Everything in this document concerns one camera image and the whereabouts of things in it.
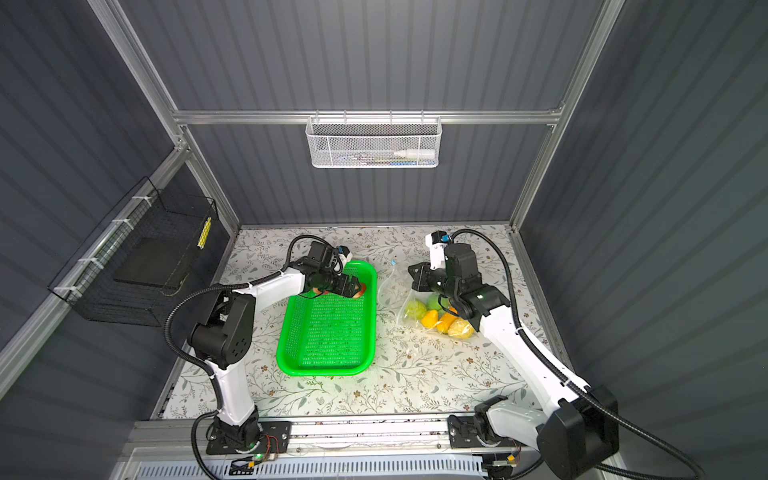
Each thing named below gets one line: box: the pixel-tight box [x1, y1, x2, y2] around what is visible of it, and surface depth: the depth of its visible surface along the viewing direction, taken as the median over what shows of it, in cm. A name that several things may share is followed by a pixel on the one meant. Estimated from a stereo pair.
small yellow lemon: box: [422, 310, 439, 328], surface depth 91 cm
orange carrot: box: [437, 307, 458, 334], surface depth 90 cm
